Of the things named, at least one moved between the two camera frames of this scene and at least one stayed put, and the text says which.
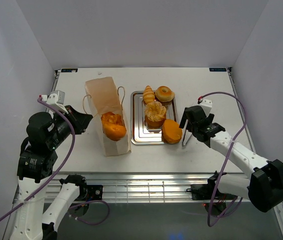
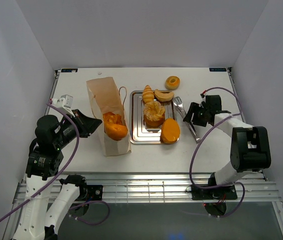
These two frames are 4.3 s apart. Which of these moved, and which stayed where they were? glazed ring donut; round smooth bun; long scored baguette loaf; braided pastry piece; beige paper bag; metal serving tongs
Moved: metal serving tongs; glazed ring donut
Stayed: round smooth bun; long scored baguette loaf; braided pastry piece; beige paper bag
